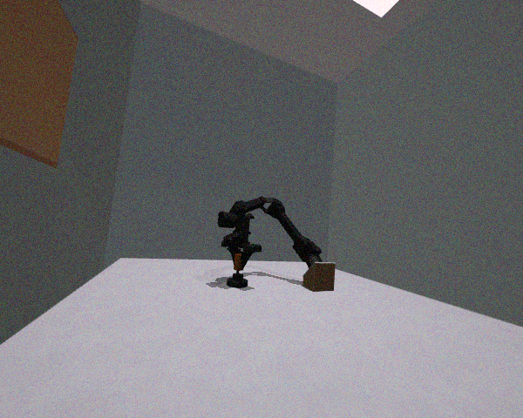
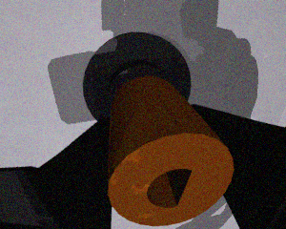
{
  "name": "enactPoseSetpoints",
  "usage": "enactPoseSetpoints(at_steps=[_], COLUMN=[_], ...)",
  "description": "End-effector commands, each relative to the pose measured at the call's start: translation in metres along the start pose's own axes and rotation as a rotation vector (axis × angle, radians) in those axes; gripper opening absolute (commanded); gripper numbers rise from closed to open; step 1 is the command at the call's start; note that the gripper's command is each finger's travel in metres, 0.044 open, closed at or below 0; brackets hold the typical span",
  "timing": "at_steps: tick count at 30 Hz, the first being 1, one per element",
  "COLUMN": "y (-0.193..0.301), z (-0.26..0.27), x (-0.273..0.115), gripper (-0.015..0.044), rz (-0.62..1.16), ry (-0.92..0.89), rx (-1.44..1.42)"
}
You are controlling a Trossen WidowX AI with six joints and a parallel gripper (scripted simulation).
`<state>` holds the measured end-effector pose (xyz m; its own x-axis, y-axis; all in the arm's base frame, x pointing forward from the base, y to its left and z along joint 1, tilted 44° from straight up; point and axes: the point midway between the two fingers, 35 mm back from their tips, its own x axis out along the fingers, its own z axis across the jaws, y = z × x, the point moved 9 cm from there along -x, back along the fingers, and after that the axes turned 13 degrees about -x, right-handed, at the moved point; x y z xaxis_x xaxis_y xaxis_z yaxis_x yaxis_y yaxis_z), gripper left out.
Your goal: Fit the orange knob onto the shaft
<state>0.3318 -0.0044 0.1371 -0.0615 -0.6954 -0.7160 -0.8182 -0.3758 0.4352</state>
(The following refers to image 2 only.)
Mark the orange knob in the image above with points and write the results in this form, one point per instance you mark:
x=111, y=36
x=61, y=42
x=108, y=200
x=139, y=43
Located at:
x=166, y=164

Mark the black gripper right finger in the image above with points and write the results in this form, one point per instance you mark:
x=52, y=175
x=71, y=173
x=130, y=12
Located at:
x=257, y=192

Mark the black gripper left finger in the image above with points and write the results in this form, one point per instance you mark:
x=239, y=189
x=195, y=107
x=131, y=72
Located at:
x=68, y=192

